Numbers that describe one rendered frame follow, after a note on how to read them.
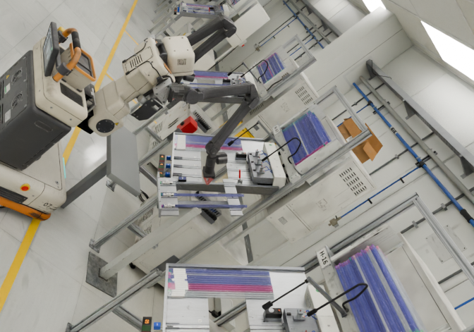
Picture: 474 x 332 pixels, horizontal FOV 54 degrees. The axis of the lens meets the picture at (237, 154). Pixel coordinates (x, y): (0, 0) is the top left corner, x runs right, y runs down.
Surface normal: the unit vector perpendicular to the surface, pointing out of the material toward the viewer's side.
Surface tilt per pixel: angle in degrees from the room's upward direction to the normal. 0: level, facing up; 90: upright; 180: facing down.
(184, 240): 90
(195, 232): 90
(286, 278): 44
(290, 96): 90
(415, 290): 90
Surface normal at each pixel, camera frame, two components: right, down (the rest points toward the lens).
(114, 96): -0.43, -0.51
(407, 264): -0.62, -0.66
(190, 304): 0.13, -0.87
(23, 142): 0.31, 0.70
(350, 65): 0.09, 0.49
